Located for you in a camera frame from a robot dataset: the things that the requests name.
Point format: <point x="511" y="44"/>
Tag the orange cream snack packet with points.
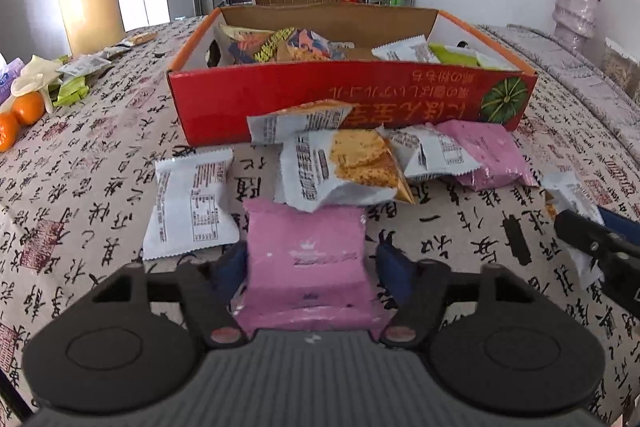
<point x="240" y="32"/>

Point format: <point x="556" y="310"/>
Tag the printed tablecloth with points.
<point x="75" y="192"/>

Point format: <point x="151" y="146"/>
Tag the green white snack bar packet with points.
<point x="465" y="56"/>

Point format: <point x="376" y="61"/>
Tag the purple tissue pack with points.
<point x="10" y="79"/>

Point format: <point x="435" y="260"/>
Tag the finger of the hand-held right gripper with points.
<point x="585" y="234"/>
<point x="622" y="222"/>

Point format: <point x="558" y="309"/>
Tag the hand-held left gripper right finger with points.
<point x="395" y="272"/>

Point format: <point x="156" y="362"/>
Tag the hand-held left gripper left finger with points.
<point x="231" y="272"/>

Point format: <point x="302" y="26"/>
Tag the clear storage jar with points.
<point x="620" y="67"/>

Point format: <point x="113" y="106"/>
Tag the orange fruit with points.
<point x="7" y="132"/>
<point x="28" y="109"/>

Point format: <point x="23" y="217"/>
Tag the small white sachet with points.
<point x="85" y="65"/>

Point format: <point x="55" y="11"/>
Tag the pink ribbed vase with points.
<point x="577" y="12"/>

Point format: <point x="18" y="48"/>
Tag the pink snack packet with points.
<point x="492" y="152"/>
<point x="305" y="252"/>

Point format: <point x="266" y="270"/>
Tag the white orange cracker packet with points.
<point x="345" y="162"/>

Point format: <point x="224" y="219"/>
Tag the red cardboard box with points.
<point x="310" y="102"/>

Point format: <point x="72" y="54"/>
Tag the small grey sachet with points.
<point x="116" y="52"/>

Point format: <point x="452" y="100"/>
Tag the pile of snack packets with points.
<point x="310" y="47"/>

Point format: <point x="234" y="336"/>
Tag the brown snack bar packet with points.
<point x="140" y="39"/>

